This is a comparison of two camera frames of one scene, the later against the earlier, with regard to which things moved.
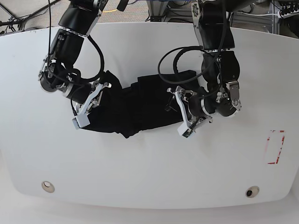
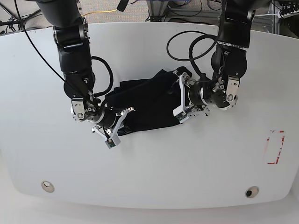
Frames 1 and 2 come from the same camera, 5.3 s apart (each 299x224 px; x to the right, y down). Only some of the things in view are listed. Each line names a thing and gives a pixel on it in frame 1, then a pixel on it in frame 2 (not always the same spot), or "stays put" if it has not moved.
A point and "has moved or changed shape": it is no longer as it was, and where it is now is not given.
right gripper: [183, 96] -> [195, 98]
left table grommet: [47, 186] stays put
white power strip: [288, 15] stays put
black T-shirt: [153, 101] has moved or changed shape
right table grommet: [252, 191] stays put
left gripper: [93, 100] -> [110, 121]
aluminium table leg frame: [157, 9] stays put
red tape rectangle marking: [278, 157] stays put
